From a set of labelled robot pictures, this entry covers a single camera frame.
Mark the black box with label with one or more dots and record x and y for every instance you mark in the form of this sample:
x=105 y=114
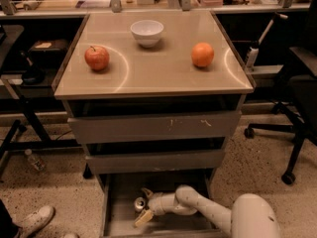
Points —
x=49 y=49

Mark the grey drawer cabinet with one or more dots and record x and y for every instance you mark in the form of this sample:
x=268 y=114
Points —
x=152 y=81

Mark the white bowl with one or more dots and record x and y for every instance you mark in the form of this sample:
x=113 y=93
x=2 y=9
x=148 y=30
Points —
x=147 y=33

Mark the bottom open grey drawer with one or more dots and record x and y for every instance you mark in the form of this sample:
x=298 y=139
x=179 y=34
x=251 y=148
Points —
x=121 y=190

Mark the orange fruit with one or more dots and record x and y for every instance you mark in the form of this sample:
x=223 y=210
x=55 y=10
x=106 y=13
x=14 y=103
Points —
x=202 y=54

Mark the white sneaker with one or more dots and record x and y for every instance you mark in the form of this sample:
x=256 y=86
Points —
x=70 y=235
x=35 y=221

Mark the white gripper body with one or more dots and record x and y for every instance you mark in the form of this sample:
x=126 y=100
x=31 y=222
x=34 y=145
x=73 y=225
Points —
x=158 y=204

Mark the black joystick device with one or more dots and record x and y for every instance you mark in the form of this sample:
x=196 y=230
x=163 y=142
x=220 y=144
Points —
x=33 y=74

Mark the top grey drawer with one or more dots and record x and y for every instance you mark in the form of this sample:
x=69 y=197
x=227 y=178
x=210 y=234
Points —
x=133 y=128

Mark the middle grey drawer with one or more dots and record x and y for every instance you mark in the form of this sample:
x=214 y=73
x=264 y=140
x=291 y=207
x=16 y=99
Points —
x=155 y=162

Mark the black office chair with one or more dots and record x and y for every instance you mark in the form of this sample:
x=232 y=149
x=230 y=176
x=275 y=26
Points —
x=298 y=80

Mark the silver 7up can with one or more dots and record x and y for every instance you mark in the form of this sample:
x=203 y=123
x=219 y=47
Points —
x=140 y=204

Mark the plastic water bottle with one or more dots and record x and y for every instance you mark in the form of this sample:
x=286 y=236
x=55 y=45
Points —
x=35 y=160

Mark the red apple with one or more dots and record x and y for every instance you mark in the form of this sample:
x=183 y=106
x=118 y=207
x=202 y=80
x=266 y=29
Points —
x=97 y=57

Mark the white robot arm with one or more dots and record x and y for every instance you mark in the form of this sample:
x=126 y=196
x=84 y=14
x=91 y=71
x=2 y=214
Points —
x=250 y=216

